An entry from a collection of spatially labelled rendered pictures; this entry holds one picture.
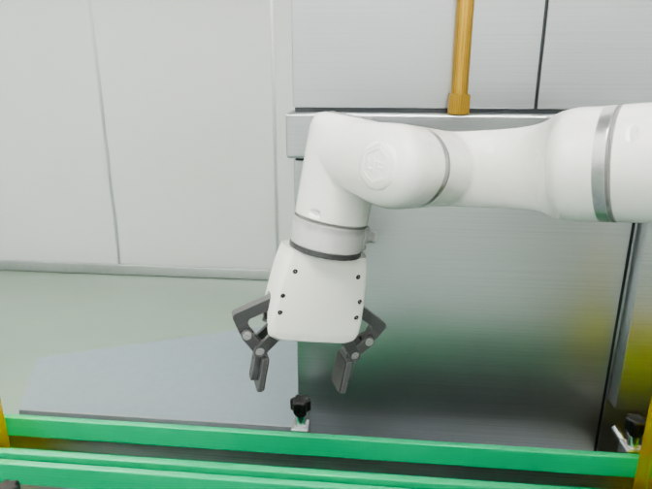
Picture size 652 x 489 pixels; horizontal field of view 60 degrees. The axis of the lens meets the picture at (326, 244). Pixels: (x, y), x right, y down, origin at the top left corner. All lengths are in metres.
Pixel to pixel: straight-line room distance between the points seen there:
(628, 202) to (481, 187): 0.17
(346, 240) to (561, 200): 0.21
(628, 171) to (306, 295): 0.31
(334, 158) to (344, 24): 0.30
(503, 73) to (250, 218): 3.29
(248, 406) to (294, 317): 0.72
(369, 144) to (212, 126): 3.45
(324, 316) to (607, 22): 0.51
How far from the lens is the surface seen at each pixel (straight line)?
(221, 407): 1.29
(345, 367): 0.63
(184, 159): 4.01
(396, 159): 0.46
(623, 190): 0.42
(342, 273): 0.57
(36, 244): 4.68
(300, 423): 0.83
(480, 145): 0.56
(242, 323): 0.58
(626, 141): 0.42
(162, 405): 1.32
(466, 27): 0.76
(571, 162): 0.43
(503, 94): 0.79
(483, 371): 0.90
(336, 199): 0.53
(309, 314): 0.57
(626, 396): 0.94
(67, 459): 0.86
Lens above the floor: 1.45
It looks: 17 degrees down
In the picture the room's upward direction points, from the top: straight up
